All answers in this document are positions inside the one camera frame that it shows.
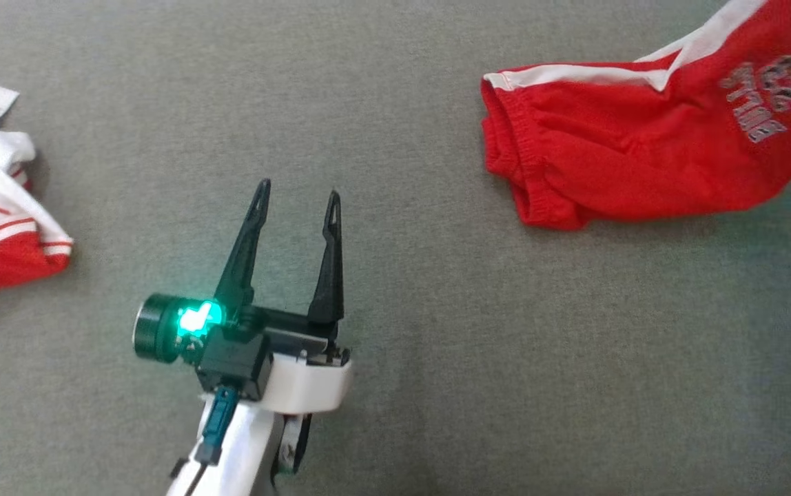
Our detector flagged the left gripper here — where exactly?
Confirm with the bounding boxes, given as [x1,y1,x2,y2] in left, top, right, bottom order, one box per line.
[192,178,354,415]

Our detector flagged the red shorts with white stripes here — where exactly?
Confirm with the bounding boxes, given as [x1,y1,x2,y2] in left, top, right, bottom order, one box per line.
[480,0,791,231]

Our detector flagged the large grey sofa seat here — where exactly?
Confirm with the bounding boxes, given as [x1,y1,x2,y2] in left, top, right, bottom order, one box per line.
[0,0,791,496]

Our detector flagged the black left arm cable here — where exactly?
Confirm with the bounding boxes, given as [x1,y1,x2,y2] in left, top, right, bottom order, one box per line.
[270,412,314,491]
[169,386,240,496]

